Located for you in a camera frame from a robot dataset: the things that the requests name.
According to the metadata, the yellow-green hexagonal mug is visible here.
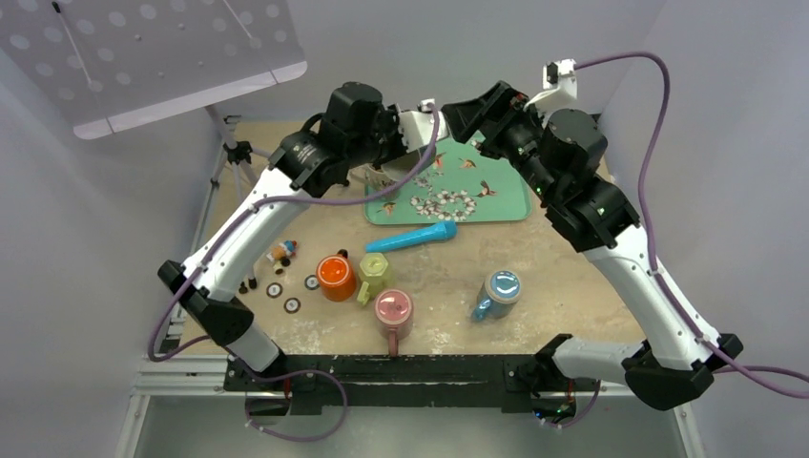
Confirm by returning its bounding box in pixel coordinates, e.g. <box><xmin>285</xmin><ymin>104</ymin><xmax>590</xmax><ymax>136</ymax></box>
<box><xmin>357</xmin><ymin>253</ymin><xmax>393</xmax><ymax>306</ymax></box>

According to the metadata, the perforated white board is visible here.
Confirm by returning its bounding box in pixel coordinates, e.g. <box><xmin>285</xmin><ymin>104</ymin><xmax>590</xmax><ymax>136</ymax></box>
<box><xmin>1</xmin><ymin>1</ymin><xmax>307</xmax><ymax>139</ymax></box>

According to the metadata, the small colourful toy figure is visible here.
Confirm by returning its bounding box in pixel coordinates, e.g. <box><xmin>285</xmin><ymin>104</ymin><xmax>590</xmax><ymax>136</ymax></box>
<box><xmin>265</xmin><ymin>239</ymin><xmax>298</xmax><ymax>275</ymax></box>

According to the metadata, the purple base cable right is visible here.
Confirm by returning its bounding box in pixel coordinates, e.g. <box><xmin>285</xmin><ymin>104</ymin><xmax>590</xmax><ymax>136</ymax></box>
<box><xmin>540</xmin><ymin>371</ymin><xmax>606</xmax><ymax>431</ymax></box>

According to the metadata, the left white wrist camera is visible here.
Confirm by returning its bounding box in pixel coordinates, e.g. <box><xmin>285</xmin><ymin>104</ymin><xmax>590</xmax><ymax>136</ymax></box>
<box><xmin>398</xmin><ymin>98</ymin><xmax>450</xmax><ymax>153</ymax></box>

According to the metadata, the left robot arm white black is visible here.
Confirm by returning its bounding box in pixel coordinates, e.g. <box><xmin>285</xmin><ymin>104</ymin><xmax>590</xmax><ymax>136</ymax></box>
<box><xmin>157</xmin><ymin>82</ymin><xmax>409</xmax><ymax>390</ymax></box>

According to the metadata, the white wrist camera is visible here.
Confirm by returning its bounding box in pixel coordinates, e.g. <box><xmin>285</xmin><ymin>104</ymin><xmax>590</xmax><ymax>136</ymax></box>
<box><xmin>398</xmin><ymin>98</ymin><xmax>450</xmax><ymax>153</ymax></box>
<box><xmin>524</xmin><ymin>59</ymin><xmax>578</xmax><ymax>115</ymax></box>

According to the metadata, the aluminium frame rail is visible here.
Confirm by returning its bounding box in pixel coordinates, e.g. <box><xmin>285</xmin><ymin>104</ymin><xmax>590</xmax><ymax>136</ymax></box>
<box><xmin>113</xmin><ymin>355</ymin><xmax>708</xmax><ymax>457</ymax></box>

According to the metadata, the grey tripod stand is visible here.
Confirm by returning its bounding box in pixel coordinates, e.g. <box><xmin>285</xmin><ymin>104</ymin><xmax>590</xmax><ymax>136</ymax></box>
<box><xmin>203</xmin><ymin>106</ymin><xmax>280</xmax><ymax>291</ymax></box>

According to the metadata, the beige floral mug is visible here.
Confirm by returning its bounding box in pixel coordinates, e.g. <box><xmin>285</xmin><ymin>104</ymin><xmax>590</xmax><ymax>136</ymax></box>
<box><xmin>354</xmin><ymin>152</ymin><xmax>421</xmax><ymax>195</ymax></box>

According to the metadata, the round token front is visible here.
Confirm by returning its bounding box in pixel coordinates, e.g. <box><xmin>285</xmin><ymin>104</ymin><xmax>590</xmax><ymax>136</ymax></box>
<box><xmin>283</xmin><ymin>298</ymin><xmax>301</xmax><ymax>314</ymax></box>

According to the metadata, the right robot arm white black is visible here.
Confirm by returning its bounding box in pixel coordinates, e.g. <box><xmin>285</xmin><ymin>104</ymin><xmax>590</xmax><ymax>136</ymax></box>
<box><xmin>441</xmin><ymin>82</ymin><xmax>743</xmax><ymax>410</ymax></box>

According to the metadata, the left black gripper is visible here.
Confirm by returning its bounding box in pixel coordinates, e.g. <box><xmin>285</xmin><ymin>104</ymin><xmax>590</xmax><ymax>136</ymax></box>
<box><xmin>345</xmin><ymin>103</ymin><xmax>415</xmax><ymax>170</ymax></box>

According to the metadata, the pink mug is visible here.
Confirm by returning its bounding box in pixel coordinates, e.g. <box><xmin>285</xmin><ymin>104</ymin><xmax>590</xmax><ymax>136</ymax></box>
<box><xmin>373</xmin><ymin>288</ymin><xmax>414</xmax><ymax>358</ymax></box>

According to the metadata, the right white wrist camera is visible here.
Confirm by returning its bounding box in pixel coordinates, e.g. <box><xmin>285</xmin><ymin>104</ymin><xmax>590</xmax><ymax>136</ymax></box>
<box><xmin>524</xmin><ymin>59</ymin><xmax>578</xmax><ymax>115</ymax></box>

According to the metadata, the blue toy microphone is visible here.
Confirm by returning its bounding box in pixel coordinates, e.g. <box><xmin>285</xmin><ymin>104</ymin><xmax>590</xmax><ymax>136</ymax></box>
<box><xmin>364</xmin><ymin>220</ymin><xmax>458</xmax><ymax>253</ymax></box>

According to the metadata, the round token near mug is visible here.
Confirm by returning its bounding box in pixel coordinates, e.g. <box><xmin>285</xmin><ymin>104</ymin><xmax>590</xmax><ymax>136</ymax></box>
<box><xmin>304</xmin><ymin>275</ymin><xmax>320</xmax><ymax>290</ymax></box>

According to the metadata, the orange mug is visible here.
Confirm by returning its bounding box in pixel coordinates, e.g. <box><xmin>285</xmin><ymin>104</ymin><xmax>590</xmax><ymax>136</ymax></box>
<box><xmin>315</xmin><ymin>249</ymin><xmax>357</xmax><ymax>302</ymax></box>

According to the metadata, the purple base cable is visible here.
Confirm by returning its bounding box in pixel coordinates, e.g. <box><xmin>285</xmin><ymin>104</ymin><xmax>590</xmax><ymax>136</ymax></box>
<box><xmin>540</xmin><ymin>371</ymin><xmax>606</xmax><ymax>431</ymax></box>
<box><xmin>244</xmin><ymin>360</ymin><xmax>350</xmax><ymax>442</ymax></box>

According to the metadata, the round token middle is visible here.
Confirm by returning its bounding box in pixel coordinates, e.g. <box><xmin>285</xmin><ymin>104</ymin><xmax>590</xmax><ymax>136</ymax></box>
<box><xmin>265</xmin><ymin>282</ymin><xmax>283</xmax><ymax>299</ymax></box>

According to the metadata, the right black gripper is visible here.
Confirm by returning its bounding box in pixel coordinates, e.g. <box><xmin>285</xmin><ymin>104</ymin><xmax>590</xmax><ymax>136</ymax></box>
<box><xmin>440</xmin><ymin>83</ymin><xmax>557</xmax><ymax>204</ymax></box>

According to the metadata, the green floral bird tray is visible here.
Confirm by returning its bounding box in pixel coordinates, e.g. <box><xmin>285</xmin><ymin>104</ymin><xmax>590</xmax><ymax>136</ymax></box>
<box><xmin>363</xmin><ymin>138</ymin><xmax>533</xmax><ymax>225</ymax></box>

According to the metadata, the light blue butterfly mug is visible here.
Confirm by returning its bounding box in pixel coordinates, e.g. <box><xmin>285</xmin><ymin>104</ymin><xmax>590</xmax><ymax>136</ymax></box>
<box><xmin>470</xmin><ymin>269</ymin><xmax>522</xmax><ymax>322</ymax></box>

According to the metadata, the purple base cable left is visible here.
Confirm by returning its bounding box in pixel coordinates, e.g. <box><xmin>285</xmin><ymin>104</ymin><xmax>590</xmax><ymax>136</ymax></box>
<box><xmin>244</xmin><ymin>360</ymin><xmax>350</xmax><ymax>442</ymax></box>

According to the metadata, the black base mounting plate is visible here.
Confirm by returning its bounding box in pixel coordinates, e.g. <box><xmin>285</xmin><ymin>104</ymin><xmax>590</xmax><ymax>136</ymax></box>
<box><xmin>225</xmin><ymin>354</ymin><xmax>595</xmax><ymax>415</ymax></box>

